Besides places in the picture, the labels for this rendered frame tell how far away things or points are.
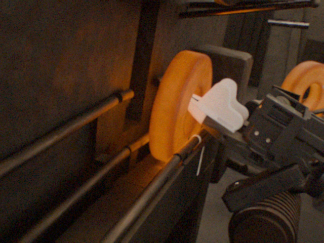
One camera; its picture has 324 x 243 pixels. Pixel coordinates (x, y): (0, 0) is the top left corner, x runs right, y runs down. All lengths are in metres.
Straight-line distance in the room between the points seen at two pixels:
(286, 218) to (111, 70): 0.49
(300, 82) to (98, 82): 0.60
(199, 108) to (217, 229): 1.26
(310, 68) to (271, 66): 2.33
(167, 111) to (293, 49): 2.75
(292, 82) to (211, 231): 0.92
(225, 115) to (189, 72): 0.07
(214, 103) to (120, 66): 0.13
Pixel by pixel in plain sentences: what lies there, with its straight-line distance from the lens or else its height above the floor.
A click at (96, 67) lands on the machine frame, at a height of 0.80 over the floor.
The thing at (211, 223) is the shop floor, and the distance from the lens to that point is 1.79.
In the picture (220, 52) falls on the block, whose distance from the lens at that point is 0.73.
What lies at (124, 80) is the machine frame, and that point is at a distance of 0.51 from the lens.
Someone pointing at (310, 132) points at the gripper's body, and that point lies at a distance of 0.53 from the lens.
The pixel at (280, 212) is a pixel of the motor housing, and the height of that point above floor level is 0.53.
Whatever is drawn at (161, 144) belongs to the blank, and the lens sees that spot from 0.52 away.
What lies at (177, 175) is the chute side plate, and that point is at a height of 0.70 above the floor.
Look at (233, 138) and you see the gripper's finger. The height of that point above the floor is 0.73.
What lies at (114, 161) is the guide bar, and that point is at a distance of 0.47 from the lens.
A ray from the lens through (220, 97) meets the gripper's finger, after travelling 0.53.
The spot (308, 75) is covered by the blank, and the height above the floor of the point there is 0.76.
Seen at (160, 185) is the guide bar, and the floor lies 0.70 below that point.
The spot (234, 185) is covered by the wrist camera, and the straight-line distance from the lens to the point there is 0.58.
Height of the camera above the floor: 0.89
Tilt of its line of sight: 18 degrees down
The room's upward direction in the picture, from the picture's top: 10 degrees clockwise
